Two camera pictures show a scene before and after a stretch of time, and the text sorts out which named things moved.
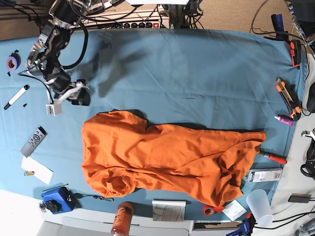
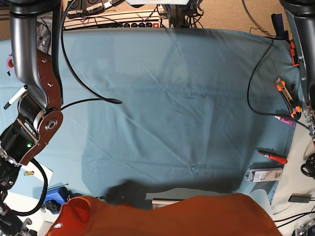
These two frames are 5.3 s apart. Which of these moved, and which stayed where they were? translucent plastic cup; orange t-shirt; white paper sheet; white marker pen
Moved: orange t-shirt
Stayed: white marker pen; translucent plastic cup; white paper sheet
